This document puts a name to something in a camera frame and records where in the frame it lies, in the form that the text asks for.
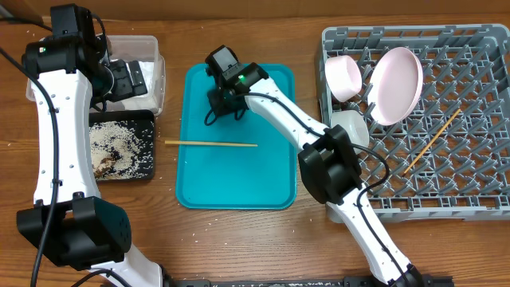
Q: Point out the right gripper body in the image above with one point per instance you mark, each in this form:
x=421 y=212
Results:
x=221 y=102

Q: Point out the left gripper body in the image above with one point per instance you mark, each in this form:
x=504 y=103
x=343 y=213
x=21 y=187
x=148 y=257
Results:
x=123 y=87

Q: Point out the wooden chopstick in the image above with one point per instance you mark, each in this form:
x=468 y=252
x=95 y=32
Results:
x=208 y=143
x=429 y=145

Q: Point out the pink bowl with rice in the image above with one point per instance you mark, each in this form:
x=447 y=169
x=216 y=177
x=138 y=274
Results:
x=343 y=77

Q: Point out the small grey bowl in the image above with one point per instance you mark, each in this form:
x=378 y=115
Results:
x=355 y=126

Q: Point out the large white plate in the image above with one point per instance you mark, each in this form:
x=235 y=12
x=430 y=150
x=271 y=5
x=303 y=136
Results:
x=396 y=86

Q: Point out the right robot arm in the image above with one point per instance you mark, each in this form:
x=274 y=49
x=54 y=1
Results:
x=329 y=167

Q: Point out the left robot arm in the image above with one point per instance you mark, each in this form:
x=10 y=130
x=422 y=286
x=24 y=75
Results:
x=69 y=223

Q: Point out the clear plastic waste bin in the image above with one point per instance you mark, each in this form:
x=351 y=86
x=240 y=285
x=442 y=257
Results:
x=151 y=52

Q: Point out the black waste tray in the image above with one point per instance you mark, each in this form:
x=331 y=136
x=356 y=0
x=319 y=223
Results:
x=147 y=119

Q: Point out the grey dishwasher rack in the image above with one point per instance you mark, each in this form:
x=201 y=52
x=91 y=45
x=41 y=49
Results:
x=465 y=174

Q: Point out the spilled rice pile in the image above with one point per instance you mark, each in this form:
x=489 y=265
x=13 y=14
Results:
x=119 y=147

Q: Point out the teal plastic tray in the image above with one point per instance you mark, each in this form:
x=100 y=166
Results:
x=227 y=178

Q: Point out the brown food scrap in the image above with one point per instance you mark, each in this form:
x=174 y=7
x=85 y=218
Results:
x=103 y=167

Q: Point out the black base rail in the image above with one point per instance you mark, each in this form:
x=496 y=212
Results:
x=357 y=281

